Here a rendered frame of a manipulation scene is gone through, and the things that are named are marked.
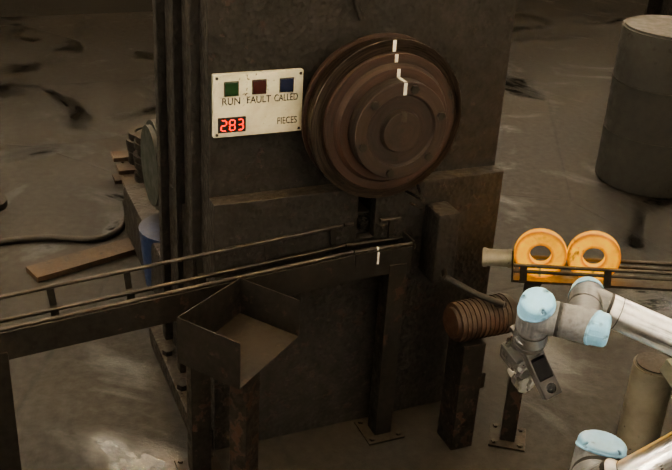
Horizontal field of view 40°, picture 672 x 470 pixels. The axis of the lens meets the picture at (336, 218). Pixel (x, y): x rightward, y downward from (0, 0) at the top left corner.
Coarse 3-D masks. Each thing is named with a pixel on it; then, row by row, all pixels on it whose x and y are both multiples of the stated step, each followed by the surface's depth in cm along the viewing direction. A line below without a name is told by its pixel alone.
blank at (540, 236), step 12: (540, 228) 280; (528, 240) 280; (540, 240) 279; (552, 240) 278; (516, 252) 282; (528, 252) 282; (552, 252) 280; (564, 252) 279; (552, 264) 282; (564, 264) 281; (540, 276) 284
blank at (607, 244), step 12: (576, 240) 277; (588, 240) 276; (600, 240) 275; (612, 240) 275; (576, 252) 278; (612, 252) 276; (576, 264) 280; (588, 264) 281; (600, 264) 279; (612, 264) 277
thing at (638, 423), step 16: (640, 368) 263; (656, 368) 262; (640, 384) 264; (656, 384) 261; (624, 400) 273; (640, 400) 265; (656, 400) 264; (624, 416) 272; (640, 416) 267; (656, 416) 266; (624, 432) 273; (640, 432) 269; (656, 432) 269; (640, 448) 271
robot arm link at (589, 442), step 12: (588, 432) 221; (600, 432) 222; (576, 444) 220; (588, 444) 216; (600, 444) 216; (612, 444) 217; (624, 444) 218; (576, 456) 218; (588, 456) 215; (600, 456) 214; (612, 456) 214; (624, 456) 216
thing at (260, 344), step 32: (224, 288) 251; (256, 288) 254; (192, 320) 242; (224, 320) 255; (256, 320) 257; (288, 320) 251; (192, 352) 237; (224, 352) 231; (256, 352) 245; (256, 384) 253; (256, 416) 258; (256, 448) 263
